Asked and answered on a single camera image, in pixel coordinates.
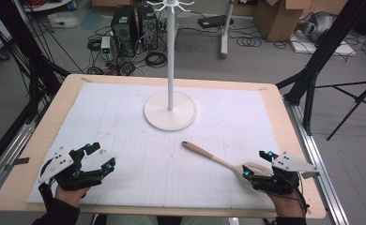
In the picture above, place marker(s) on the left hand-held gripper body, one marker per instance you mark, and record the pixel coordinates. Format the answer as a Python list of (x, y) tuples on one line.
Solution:
[(66, 162)]

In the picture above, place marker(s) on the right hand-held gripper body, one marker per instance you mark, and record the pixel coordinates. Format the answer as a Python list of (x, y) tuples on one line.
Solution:
[(284, 178)]

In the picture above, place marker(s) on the wooden slotted spatula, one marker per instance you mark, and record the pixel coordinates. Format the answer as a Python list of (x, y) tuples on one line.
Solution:
[(217, 159)]

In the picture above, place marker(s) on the person's right hand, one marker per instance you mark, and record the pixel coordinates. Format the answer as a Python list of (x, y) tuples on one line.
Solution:
[(286, 204)]

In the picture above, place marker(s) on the person's left hand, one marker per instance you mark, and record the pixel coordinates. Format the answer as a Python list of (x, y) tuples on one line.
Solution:
[(70, 195)]

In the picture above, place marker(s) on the white grid mat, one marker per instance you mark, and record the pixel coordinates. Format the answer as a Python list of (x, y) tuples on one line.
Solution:
[(159, 175)]

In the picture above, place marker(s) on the white hook stand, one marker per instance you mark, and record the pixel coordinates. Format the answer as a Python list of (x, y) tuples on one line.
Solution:
[(170, 106)]

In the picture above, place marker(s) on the white power adapter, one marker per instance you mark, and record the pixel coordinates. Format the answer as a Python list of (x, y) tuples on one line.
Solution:
[(105, 47)]

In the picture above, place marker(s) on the black tripod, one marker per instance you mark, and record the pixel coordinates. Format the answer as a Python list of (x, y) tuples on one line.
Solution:
[(358, 100)]

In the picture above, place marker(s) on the white foam board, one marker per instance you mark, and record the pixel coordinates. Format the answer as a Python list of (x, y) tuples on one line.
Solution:
[(323, 48)]

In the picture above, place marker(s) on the black computer tower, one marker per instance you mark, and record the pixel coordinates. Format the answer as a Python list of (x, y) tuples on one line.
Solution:
[(147, 26), (124, 29)]

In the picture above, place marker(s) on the white stand leg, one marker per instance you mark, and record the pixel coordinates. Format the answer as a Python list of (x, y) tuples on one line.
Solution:
[(225, 34)]

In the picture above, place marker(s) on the cardboard box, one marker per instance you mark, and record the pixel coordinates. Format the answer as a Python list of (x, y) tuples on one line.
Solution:
[(278, 18)]

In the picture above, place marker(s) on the flat black device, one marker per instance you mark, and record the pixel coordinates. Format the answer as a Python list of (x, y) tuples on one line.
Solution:
[(214, 21)]

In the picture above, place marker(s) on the aluminium rail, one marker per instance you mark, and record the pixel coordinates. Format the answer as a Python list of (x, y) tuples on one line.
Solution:
[(323, 175), (6, 156)]

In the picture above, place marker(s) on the black frame post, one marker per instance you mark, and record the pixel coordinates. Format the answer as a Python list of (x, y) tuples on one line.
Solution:
[(315, 65), (35, 72)]

